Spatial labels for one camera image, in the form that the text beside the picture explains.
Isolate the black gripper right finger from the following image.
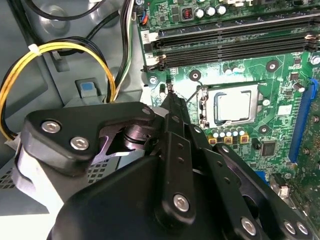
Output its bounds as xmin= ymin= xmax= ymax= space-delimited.
xmin=180 ymin=96 xmax=316 ymax=240

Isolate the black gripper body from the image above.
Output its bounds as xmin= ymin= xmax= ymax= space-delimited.
xmin=47 ymin=156 xmax=248 ymax=240

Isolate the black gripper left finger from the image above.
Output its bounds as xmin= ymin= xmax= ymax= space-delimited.
xmin=12 ymin=91 xmax=199 ymax=226

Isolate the silver CPU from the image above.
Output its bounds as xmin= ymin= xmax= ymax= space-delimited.
xmin=214 ymin=90 xmax=252 ymax=126

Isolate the metal socket cover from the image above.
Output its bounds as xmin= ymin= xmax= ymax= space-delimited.
xmin=198 ymin=82 xmax=263 ymax=130

